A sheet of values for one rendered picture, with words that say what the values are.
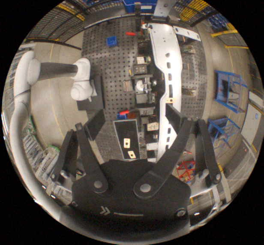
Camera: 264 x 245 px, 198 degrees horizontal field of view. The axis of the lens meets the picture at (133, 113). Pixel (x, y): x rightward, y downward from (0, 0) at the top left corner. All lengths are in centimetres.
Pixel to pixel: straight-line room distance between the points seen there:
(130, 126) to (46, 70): 60
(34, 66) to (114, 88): 82
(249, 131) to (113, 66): 850
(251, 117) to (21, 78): 850
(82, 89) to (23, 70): 58
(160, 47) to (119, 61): 46
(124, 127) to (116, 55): 73
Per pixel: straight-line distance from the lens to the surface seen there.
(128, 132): 56
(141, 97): 47
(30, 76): 45
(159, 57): 66
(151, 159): 93
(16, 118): 31
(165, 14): 81
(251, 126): 815
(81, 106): 111
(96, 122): 16
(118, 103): 97
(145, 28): 49
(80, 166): 307
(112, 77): 95
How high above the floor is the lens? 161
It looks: 67 degrees down
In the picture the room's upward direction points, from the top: 174 degrees counter-clockwise
